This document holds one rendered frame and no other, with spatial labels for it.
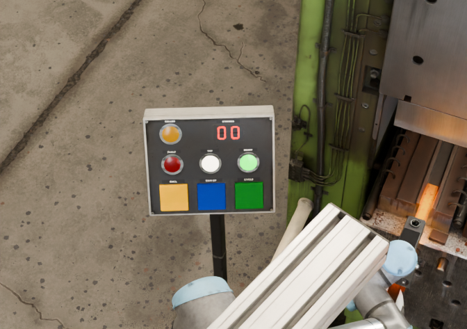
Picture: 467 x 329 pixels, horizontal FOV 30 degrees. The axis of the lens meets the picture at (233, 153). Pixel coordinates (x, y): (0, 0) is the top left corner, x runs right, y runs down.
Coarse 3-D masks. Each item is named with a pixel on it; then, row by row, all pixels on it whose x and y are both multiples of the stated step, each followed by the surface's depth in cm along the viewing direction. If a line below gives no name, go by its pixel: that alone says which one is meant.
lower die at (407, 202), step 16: (400, 144) 246; (416, 144) 246; (432, 144) 244; (400, 160) 242; (416, 160) 241; (432, 160) 240; (464, 160) 240; (400, 176) 239; (416, 176) 238; (448, 176) 237; (464, 176) 237; (384, 192) 236; (400, 192) 234; (416, 192) 234; (448, 192) 234; (384, 208) 239; (400, 208) 236; (416, 208) 233; (432, 208) 230; (448, 208) 231; (432, 224) 235; (448, 224) 232
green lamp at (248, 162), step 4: (244, 156) 228; (248, 156) 228; (252, 156) 228; (240, 160) 229; (244, 160) 228; (248, 160) 228; (252, 160) 228; (240, 164) 229; (244, 164) 229; (248, 164) 229; (252, 164) 229; (244, 168) 229; (248, 168) 229; (252, 168) 229
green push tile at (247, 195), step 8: (240, 184) 231; (248, 184) 231; (256, 184) 231; (240, 192) 231; (248, 192) 231; (256, 192) 231; (240, 200) 232; (248, 200) 232; (256, 200) 232; (240, 208) 233; (248, 208) 233; (256, 208) 233
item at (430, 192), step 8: (424, 192) 232; (432, 192) 232; (424, 200) 230; (432, 200) 230; (424, 208) 229; (416, 216) 227; (424, 216) 227; (392, 288) 213; (400, 288) 213; (392, 296) 212
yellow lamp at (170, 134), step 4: (168, 128) 225; (172, 128) 225; (164, 132) 225; (168, 132) 225; (172, 132) 225; (176, 132) 225; (164, 136) 226; (168, 136) 226; (172, 136) 226; (176, 136) 226; (168, 140) 226; (172, 140) 226; (176, 140) 226
